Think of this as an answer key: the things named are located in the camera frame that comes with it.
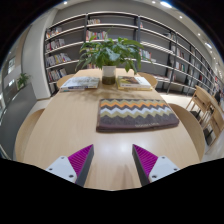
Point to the yellow book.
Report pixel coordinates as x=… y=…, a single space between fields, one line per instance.
x=133 y=88

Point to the person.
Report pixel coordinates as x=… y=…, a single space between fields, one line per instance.
x=218 y=96

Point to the grey shelf unit with books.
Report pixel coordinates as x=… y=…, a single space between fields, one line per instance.
x=156 y=36

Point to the zigzag-striped brown towel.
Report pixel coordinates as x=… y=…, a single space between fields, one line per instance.
x=136 y=116

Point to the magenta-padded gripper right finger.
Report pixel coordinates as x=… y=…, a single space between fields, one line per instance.
x=161 y=166

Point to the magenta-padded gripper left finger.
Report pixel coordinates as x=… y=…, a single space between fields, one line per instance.
x=63 y=166

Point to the green potted plant white pot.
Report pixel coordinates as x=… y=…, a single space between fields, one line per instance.
x=108 y=53

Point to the white cover book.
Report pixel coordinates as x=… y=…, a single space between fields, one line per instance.
x=81 y=82

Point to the small background potted plant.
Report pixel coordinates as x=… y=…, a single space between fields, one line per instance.
x=22 y=80

